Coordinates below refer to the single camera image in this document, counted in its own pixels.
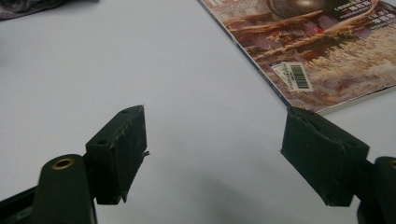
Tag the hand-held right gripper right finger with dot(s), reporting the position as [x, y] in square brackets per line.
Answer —
[320, 158]

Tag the glossy illustrated magazine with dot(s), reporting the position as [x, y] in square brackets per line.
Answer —
[327, 46]

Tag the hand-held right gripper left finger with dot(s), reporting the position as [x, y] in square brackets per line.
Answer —
[118, 161]

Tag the pale purple striped towel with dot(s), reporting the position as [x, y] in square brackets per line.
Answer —
[25, 7]

